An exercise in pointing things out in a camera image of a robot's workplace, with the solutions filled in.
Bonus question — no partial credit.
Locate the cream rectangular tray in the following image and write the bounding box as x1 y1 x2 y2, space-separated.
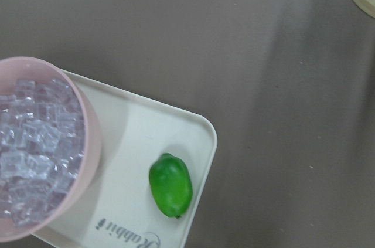
35 73 217 247

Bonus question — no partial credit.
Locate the pink bowl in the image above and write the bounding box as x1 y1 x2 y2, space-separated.
1 56 103 243

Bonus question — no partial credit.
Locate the green lime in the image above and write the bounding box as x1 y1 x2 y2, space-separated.
149 153 193 219

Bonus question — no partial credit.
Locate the pile of clear ice cubes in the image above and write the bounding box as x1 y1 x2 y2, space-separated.
1 79 85 227

